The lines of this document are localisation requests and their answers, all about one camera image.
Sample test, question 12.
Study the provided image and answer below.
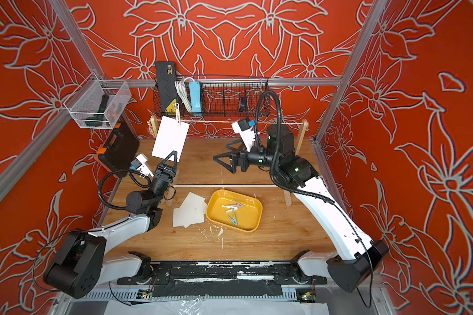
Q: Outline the wooden drying rack frame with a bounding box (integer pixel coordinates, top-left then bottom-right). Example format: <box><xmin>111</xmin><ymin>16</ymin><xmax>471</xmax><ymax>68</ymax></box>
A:
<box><xmin>148</xmin><ymin>115</ymin><xmax>310</xmax><ymax>208</ymax></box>

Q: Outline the light blue power bank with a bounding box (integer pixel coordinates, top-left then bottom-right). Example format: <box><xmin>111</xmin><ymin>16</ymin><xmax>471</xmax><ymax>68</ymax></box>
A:
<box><xmin>189</xmin><ymin>81</ymin><xmax>202</xmax><ymax>116</ymax></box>

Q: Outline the white clothespin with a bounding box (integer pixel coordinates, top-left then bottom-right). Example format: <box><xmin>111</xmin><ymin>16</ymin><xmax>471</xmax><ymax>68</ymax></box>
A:
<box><xmin>223</xmin><ymin>205</ymin><xmax>239</xmax><ymax>211</ymax></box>

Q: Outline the twine string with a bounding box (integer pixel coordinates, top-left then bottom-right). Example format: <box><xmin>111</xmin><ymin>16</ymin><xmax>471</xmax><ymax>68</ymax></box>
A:
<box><xmin>151</xmin><ymin>117</ymin><xmax>306</xmax><ymax>127</ymax></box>

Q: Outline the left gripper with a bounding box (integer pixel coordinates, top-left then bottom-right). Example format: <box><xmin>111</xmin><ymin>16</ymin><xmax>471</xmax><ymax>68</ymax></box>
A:
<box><xmin>146</xmin><ymin>154</ymin><xmax>175</xmax><ymax>212</ymax></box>

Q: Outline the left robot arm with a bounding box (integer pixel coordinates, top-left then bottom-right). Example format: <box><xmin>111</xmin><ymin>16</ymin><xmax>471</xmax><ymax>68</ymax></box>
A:
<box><xmin>43</xmin><ymin>150</ymin><xmax>178</xmax><ymax>299</ymax></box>

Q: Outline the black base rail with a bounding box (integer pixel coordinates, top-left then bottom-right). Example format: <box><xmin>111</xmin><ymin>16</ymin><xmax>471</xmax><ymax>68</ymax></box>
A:
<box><xmin>117</xmin><ymin>261</ymin><xmax>328</xmax><ymax>301</ymax></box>

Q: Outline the yellow plastic tray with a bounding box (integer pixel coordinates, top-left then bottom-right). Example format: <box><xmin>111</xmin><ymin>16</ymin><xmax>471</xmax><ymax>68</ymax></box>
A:
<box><xmin>206</xmin><ymin>189</ymin><xmax>263</xmax><ymax>233</ymax></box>

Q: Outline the black orange tool case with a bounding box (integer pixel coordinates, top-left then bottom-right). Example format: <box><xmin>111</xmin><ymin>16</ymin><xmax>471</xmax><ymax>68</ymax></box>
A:
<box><xmin>95</xmin><ymin>123</ymin><xmax>139</xmax><ymax>172</ymax></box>

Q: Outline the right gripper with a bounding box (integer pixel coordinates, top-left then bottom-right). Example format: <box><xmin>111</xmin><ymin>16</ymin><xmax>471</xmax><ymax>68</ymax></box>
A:
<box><xmin>215</xmin><ymin>140</ymin><xmax>282</xmax><ymax>177</ymax></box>

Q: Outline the black box yellow label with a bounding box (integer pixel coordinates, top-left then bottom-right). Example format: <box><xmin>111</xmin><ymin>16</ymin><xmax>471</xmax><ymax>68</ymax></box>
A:
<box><xmin>155</xmin><ymin>62</ymin><xmax>178</xmax><ymax>116</ymax></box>

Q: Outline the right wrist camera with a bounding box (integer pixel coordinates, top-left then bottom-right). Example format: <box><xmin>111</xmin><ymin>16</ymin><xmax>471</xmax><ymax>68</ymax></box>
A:
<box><xmin>231</xmin><ymin>117</ymin><xmax>256</xmax><ymax>152</ymax></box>

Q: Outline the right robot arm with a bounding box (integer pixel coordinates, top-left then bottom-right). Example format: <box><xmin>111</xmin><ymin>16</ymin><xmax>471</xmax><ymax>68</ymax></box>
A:
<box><xmin>214</xmin><ymin>90</ymin><xmax>389</xmax><ymax>293</ymax></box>

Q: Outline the teal clothespin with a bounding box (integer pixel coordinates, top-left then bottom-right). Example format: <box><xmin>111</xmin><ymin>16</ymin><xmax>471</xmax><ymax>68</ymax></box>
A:
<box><xmin>227</xmin><ymin>213</ymin><xmax>238</xmax><ymax>227</ymax></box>

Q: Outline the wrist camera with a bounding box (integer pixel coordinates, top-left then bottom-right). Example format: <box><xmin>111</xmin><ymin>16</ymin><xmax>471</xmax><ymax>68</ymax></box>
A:
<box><xmin>130</xmin><ymin>154</ymin><xmax>153</xmax><ymax>178</ymax></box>
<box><xmin>231</xmin><ymin>117</ymin><xmax>256</xmax><ymax>152</ymax></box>

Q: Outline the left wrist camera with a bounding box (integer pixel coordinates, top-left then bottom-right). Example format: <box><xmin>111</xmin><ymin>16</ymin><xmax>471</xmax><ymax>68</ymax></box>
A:
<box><xmin>130</xmin><ymin>154</ymin><xmax>153</xmax><ymax>178</ymax></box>

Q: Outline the white coiled cable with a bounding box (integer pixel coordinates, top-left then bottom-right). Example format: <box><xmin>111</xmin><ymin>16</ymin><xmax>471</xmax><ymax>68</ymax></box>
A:
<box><xmin>174</xmin><ymin>77</ymin><xmax>194</xmax><ymax>114</ymax></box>

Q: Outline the clear mesh wall bin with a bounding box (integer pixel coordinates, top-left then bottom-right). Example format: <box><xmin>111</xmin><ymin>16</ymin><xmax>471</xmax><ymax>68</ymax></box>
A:
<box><xmin>63</xmin><ymin>73</ymin><xmax>131</xmax><ymax>130</ymax></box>

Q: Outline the black wire wall basket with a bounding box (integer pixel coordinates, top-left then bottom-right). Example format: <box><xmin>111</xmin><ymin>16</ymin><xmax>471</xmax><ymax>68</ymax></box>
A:
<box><xmin>152</xmin><ymin>75</ymin><xmax>271</xmax><ymax>118</ymax></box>

